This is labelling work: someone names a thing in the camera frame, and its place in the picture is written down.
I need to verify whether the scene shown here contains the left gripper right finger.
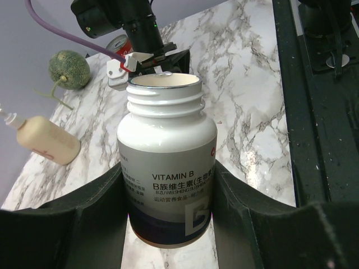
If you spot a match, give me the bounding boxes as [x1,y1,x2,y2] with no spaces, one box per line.
[213,163,358,268]

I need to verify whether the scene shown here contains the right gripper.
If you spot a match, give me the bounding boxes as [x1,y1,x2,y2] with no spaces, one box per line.
[137,42,191,76]

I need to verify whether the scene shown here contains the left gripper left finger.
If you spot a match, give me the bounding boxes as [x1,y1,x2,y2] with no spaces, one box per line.
[1,164,128,268]

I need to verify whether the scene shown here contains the small pill bottle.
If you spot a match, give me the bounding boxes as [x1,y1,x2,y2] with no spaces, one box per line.
[117,72,218,248]

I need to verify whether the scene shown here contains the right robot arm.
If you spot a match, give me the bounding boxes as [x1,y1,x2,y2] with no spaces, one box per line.
[71,0,190,78]

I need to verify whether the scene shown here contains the beige soap pump bottle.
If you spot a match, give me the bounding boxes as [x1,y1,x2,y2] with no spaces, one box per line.
[1,109,81,165]

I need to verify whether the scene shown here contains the green melon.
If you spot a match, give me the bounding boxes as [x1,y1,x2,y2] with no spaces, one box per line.
[48,50,91,90]

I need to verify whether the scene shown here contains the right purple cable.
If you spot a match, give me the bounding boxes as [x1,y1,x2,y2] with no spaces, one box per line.
[24,0,127,64]

